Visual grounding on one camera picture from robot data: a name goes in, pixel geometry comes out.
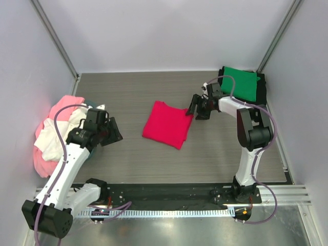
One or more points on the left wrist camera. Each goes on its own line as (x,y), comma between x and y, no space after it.
(101,107)

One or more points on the white t-shirt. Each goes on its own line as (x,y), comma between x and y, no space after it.
(54,130)

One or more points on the folded black t-shirt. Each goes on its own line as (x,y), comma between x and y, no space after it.
(261,98)

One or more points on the white slotted cable duct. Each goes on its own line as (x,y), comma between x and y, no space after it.
(101,214)

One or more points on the light pink t-shirt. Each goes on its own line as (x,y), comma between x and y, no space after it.
(46,168)

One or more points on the aluminium frame post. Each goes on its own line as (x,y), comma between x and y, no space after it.
(286,21)
(54,37)

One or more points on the folded green t-shirt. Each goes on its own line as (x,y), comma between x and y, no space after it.
(245,84)

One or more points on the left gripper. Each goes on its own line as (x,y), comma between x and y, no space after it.
(115,135)

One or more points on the left aluminium frame post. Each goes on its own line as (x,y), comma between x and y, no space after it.
(54,37)

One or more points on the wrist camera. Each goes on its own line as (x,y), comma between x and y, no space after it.
(101,107)
(206,90)

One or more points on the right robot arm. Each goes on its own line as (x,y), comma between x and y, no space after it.
(254,133)

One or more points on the magenta red t-shirt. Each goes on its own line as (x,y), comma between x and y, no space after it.
(167,125)

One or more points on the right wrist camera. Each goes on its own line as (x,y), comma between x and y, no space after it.
(206,90)

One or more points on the aluminium front rail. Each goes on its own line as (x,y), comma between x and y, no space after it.
(282,195)

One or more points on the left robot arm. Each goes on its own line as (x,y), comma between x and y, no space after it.
(52,211)

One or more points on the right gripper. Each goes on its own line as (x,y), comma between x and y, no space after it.
(202,115)

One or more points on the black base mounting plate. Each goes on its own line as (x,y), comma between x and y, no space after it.
(176,196)

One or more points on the right aluminium frame post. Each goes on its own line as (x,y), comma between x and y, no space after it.
(286,21)

